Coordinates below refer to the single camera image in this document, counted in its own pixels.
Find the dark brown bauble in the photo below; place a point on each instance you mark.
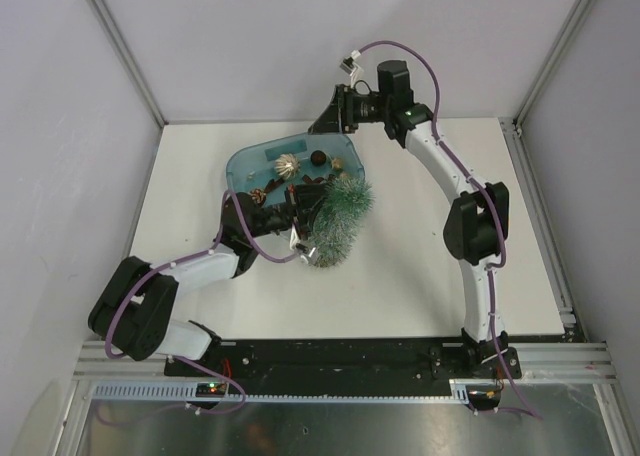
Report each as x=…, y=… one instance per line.
x=318, y=158

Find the pine cone ornament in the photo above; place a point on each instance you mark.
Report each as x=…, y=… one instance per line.
x=258, y=196

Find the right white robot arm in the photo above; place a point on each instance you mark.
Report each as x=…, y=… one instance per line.
x=477, y=224

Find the brown ribbon ornament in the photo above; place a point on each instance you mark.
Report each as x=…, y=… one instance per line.
x=308, y=180

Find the small frosted christmas tree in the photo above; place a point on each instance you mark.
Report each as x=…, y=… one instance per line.
x=344, y=207

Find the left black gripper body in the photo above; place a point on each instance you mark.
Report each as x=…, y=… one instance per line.
x=295, y=201

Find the silver gold bauble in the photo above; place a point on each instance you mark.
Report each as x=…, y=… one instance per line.
x=287, y=166

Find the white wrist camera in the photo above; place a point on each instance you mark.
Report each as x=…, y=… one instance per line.
x=306, y=252
x=350, y=64

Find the teal plastic container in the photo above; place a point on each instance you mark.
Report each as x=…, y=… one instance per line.
x=265, y=170

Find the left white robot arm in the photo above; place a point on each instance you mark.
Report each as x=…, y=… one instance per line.
x=134, y=312

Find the gold bell cluster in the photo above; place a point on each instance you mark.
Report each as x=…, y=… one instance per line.
x=337, y=164

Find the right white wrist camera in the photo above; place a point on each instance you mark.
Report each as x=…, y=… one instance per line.
x=350, y=64

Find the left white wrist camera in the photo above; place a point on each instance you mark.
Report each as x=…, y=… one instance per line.
x=306, y=252

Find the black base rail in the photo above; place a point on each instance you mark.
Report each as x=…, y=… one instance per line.
x=378, y=367

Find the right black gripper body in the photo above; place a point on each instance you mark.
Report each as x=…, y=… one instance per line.
x=356, y=109

